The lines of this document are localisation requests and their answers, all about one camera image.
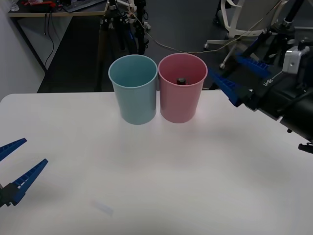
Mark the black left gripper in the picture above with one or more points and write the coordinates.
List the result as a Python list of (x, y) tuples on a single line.
[(3, 197)]

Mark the pale blue plastic bin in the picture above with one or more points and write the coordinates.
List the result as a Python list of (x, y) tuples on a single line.
[(134, 105)]

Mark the pink plastic bin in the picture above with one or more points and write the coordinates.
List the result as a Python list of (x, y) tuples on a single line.
[(178, 105)]

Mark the clear bottle with black cap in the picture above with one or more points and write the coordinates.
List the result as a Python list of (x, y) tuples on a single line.
[(181, 81)]

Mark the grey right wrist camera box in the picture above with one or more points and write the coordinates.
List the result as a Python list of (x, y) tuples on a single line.
[(292, 60)]

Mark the black tripod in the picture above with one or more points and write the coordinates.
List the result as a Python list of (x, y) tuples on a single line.
[(289, 17), (104, 36)]

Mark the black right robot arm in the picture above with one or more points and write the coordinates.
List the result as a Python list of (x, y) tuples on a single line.
[(303, 117)]

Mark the dark desk with wooden edge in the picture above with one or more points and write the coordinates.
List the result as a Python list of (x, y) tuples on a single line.
[(31, 8)]

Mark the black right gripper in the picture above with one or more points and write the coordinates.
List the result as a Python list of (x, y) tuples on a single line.
[(276, 95)]

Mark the white office chair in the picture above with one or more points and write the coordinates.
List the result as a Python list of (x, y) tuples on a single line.
[(242, 19)]

